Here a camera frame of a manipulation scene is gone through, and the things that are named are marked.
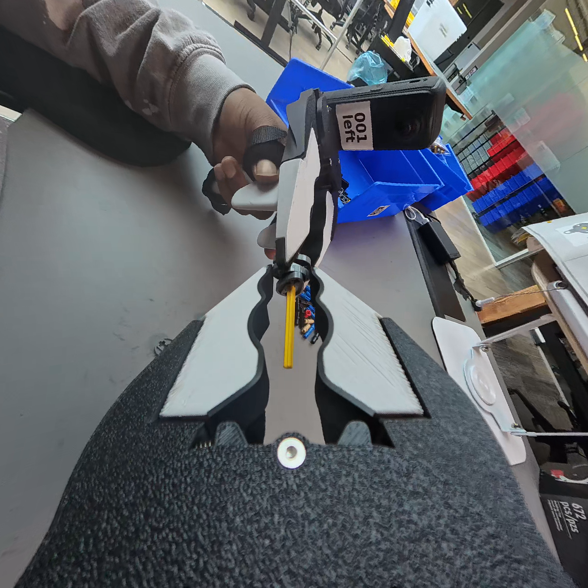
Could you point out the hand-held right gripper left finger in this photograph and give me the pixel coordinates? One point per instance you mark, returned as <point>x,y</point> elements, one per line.
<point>216,363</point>

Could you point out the yellow toy axle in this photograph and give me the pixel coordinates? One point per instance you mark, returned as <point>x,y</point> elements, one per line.
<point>289,335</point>

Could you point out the black power adapter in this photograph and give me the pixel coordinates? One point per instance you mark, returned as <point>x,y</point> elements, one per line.
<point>438,241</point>

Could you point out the light blue plastic bag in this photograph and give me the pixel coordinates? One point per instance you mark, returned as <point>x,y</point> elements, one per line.
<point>367,69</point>

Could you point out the toy instruction booklet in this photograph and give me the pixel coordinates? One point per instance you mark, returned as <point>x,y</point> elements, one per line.
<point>565,243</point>

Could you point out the person's left hand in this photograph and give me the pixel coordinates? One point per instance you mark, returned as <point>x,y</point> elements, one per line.
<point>239,119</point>

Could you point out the long wooden table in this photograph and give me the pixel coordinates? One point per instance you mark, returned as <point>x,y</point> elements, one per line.
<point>452,99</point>

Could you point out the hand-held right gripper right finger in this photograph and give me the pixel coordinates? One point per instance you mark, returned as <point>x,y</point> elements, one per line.
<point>372,363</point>

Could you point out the pile of small toy pins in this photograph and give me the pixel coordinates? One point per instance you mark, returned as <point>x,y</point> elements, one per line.
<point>307,328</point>

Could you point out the blue plastic bin with label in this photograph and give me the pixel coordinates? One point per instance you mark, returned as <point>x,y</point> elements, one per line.
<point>390,193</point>

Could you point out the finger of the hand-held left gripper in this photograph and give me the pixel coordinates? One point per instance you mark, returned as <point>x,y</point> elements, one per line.
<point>327,225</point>
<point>296,206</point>

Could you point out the rack of red and blue bins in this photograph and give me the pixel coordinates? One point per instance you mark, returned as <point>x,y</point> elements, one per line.
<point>510,183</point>

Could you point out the person's left forearm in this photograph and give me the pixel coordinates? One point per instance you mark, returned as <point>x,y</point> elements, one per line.
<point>138,59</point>

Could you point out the dark toy set box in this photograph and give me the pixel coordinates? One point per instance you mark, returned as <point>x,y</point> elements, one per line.
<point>565,528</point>

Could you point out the white crumpled bag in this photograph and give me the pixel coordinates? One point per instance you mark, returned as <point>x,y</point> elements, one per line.
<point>403,48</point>

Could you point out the white storage tote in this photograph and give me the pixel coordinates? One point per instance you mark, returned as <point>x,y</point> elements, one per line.
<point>436,25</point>

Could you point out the grey desk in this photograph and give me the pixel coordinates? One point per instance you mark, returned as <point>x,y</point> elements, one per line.
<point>92,275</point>

